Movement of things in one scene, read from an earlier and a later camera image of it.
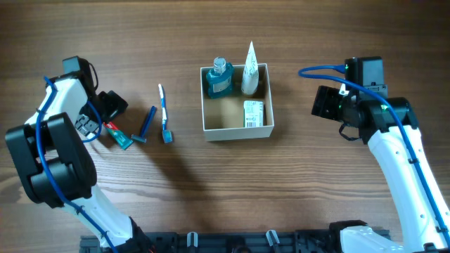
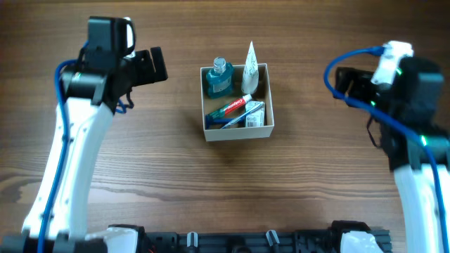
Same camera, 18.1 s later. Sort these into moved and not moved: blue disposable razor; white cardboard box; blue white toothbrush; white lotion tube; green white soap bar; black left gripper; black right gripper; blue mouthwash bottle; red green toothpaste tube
Moved: red green toothpaste tube; black right gripper; black left gripper; blue disposable razor; blue white toothbrush
Not moved: green white soap bar; white cardboard box; blue mouthwash bottle; white lotion tube
